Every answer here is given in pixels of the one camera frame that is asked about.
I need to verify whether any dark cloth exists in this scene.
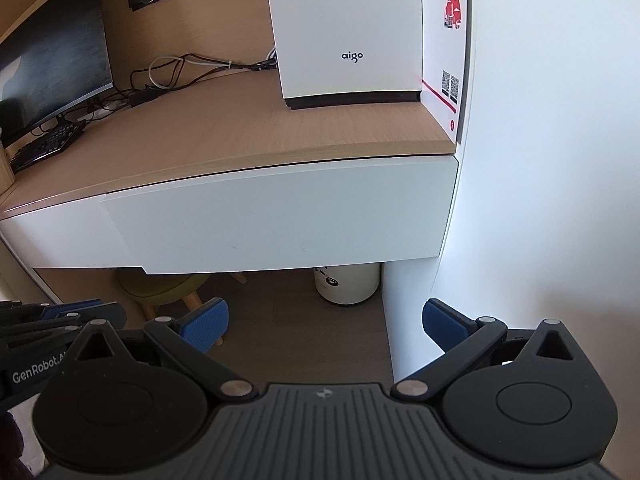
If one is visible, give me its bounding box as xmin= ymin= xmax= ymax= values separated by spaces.
xmin=0 ymin=410 xmax=27 ymax=480

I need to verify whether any white box with red print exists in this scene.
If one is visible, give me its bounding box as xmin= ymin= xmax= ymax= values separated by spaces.
xmin=420 ymin=0 xmax=474 ymax=144

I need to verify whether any white desk drawer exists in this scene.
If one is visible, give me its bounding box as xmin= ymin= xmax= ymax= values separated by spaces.
xmin=99 ymin=155 xmax=460 ymax=276

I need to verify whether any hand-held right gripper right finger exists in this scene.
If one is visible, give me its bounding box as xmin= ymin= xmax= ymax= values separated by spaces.
xmin=390 ymin=298 xmax=584 ymax=403

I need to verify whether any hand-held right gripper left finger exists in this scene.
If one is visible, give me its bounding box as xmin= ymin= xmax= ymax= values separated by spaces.
xmin=61 ymin=297 xmax=256 ymax=403

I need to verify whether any black keyboard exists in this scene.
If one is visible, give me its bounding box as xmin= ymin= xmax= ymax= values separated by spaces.
xmin=9 ymin=120 xmax=87 ymax=174

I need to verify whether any black rounded object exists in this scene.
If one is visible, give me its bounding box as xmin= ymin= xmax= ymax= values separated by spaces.
xmin=0 ymin=100 xmax=27 ymax=147

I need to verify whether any white cable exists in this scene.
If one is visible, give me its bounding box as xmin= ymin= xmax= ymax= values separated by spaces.
xmin=148 ymin=55 xmax=233 ymax=90

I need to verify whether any light wooden box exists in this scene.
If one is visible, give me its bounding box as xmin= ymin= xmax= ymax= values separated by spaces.
xmin=0 ymin=142 xmax=16 ymax=189

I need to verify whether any white computer case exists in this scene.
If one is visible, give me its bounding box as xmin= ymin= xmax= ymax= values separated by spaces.
xmin=263 ymin=0 xmax=425 ymax=111

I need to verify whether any white waste bin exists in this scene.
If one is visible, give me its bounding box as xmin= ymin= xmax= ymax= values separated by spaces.
xmin=314 ymin=261 xmax=382 ymax=306

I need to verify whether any green stool with wooden legs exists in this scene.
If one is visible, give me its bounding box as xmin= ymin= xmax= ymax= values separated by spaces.
xmin=117 ymin=268 xmax=231 ymax=347

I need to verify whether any black power adapter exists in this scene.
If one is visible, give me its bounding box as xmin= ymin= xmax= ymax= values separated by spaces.
xmin=129 ymin=87 xmax=162 ymax=107

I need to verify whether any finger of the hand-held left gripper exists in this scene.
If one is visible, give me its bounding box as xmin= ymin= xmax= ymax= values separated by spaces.
xmin=0 ymin=300 xmax=129 ymax=332
xmin=0 ymin=324 xmax=83 ymax=352

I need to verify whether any black computer monitor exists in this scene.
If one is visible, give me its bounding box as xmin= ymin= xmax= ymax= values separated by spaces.
xmin=0 ymin=0 xmax=115 ymax=147

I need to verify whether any black cable bundle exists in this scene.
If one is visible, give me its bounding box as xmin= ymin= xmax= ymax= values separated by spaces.
xmin=75 ymin=52 xmax=279 ymax=126

